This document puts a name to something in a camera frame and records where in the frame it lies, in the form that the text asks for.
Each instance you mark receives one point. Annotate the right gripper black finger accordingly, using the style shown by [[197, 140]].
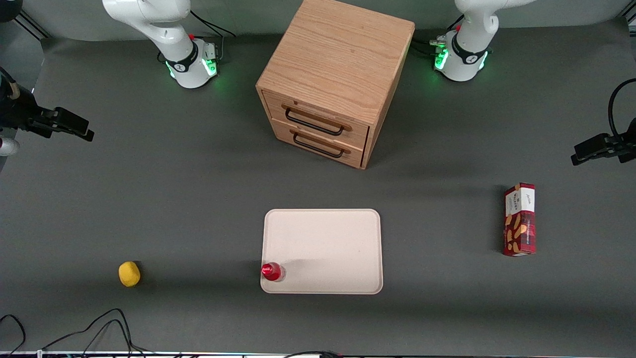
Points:
[[72, 120], [44, 125]]

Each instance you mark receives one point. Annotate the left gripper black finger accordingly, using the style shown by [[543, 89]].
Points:
[[598, 141], [596, 156]]

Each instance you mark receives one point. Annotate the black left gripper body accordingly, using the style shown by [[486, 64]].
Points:
[[627, 148]]

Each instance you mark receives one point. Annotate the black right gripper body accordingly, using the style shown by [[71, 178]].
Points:
[[17, 113]]

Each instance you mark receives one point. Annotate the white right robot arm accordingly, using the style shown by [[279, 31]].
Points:
[[164, 30]]

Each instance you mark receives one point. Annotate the wooden drawer cabinet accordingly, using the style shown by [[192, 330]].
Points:
[[338, 49]]

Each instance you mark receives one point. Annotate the red cookie box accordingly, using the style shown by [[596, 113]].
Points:
[[519, 219]]

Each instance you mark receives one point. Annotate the yellow lemon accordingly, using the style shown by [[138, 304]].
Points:
[[129, 274]]

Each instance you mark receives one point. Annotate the red capped bottle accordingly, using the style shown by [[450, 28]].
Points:
[[271, 271]]

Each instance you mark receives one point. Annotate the beige plastic tray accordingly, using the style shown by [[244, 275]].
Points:
[[323, 248]]

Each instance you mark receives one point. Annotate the aluminium frame bar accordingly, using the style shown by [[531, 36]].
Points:
[[630, 19], [32, 25]]

